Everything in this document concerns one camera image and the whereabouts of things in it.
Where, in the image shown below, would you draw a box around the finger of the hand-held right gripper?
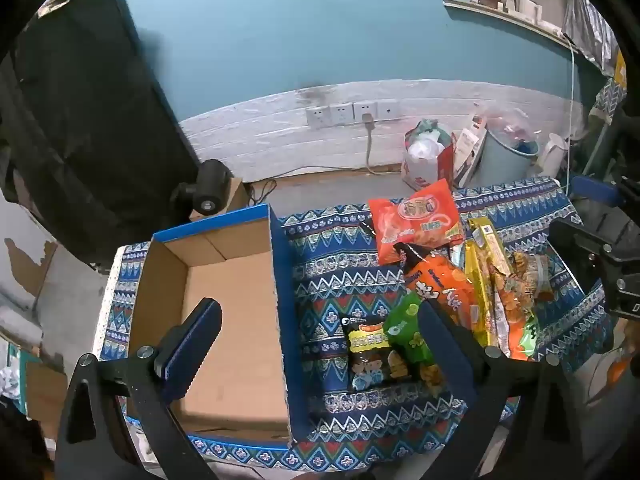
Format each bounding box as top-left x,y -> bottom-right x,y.
570,174 -> 640,211
597,237 -> 640,317

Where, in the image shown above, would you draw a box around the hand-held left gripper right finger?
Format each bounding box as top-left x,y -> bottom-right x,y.
417,300 -> 586,480

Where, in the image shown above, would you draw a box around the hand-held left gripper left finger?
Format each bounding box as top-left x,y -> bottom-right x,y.
54,297 -> 223,480

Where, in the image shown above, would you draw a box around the blue cardboard box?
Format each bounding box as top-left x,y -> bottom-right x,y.
125,204 -> 313,448

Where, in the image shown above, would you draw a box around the orange snack packet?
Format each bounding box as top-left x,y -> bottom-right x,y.
395,242 -> 481,333

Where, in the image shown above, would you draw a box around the long plain gold snack packet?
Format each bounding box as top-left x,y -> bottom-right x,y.
465,217 -> 506,348

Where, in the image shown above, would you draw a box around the green snack packet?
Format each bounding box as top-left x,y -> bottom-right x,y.
385,292 -> 446,396

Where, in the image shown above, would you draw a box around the black glossy flat object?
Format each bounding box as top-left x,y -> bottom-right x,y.
549,216 -> 603,291

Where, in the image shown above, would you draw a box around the gold pictured snack packet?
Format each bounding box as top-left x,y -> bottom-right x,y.
487,255 -> 538,361

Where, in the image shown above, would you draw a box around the black snack packet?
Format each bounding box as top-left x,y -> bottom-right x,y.
341,316 -> 413,393

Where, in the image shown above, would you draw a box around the brown snack packet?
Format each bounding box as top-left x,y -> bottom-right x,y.
510,252 -> 553,303

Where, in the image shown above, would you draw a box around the pale blue trash bin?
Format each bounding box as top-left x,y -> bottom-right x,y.
475,115 -> 541,183

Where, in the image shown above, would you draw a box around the red snack packet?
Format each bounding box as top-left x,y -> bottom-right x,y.
367,178 -> 465,265

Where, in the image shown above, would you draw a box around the blue patterned tablecloth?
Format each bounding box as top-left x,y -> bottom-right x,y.
97,177 -> 616,471

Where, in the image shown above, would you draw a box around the white and red card packaging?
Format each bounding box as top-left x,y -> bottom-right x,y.
452,116 -> 488,188

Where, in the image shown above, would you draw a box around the small brown cardboard box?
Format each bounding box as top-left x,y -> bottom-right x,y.
189,177 -> 251,223

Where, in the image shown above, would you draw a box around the red and white paper bag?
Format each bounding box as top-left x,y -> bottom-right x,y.
401,119 -> 457,192

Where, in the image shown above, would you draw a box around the silver foil sheet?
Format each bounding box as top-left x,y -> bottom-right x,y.
562,0 -> 618,68

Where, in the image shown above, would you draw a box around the white boxes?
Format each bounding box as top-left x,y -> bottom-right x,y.
500,0 -> 546,23

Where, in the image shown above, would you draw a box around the black cloth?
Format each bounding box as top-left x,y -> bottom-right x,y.
0,0 -> 201,271

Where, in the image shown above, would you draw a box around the thin white cable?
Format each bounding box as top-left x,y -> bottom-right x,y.
562,34 -> 577,188

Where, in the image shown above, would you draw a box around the black camera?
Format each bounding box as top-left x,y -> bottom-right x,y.
170,159 -> 235,216

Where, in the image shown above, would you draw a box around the black cable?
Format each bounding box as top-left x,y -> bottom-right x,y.
247,177 -> 278,206

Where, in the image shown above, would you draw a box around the white wall shelf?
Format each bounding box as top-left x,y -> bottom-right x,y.
442,0 -> 586,56

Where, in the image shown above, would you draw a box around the grey plug with cable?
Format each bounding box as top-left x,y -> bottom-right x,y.
361,114 -> 406,177

